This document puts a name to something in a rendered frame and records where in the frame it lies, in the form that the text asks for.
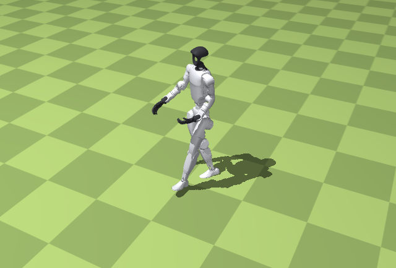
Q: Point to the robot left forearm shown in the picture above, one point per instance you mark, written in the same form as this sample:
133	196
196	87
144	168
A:
205	108

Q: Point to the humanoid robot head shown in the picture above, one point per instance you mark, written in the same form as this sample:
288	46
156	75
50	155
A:
199	52

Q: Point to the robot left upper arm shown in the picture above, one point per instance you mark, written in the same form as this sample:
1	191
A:
208	81

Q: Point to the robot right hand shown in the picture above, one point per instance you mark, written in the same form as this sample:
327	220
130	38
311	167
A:
158	105

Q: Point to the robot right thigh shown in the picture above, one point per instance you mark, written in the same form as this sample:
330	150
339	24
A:
205	143

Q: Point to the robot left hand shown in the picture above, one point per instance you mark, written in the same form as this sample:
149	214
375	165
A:
190	120

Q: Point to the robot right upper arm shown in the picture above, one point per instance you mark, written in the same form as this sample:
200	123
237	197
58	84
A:
183	84

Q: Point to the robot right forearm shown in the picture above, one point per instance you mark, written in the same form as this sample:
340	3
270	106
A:
172	94

